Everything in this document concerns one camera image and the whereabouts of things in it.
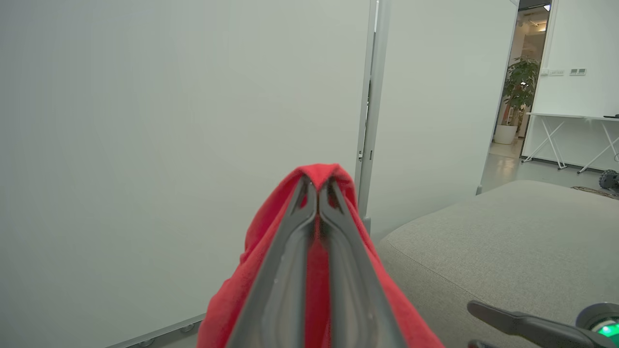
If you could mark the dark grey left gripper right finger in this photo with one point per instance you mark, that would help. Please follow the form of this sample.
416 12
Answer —
355 295

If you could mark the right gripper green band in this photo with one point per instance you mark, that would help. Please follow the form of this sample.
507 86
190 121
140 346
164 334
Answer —
604 321

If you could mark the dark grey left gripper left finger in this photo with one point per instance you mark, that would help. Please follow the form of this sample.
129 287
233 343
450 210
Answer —
278 290

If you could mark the red garment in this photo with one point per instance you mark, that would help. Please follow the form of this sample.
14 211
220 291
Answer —
256 241

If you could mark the grey fabric sofa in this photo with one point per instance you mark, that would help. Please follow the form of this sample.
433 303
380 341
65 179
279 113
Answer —
508 251

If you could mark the white partition panel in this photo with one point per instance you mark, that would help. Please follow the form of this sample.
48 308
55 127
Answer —
169 159
435 121

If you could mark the black wheeled device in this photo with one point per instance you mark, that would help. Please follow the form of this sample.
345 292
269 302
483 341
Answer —
609 179

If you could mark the white trestle table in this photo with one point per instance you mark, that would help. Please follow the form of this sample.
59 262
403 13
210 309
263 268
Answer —
551 140

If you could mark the white plant pot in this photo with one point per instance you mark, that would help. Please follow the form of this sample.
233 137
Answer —
505 134

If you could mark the green potted plant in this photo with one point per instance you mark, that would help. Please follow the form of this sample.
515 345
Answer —
521 87

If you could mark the grey wall switch plate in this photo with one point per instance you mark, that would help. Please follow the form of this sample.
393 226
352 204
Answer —
577 71

